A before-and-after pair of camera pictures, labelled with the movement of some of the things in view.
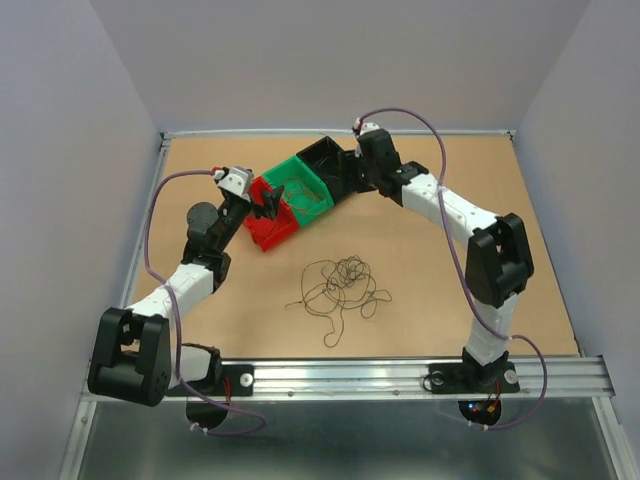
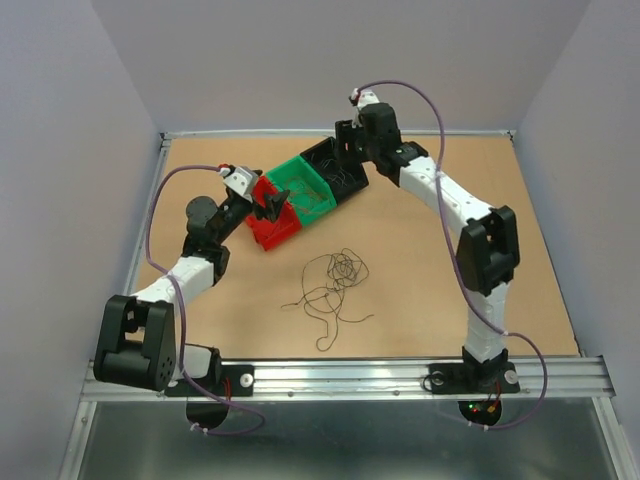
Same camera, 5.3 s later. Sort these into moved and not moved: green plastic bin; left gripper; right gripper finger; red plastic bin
Moved: right gripper finger
Not moved: left gripper; red plastic bin; green plastic bin
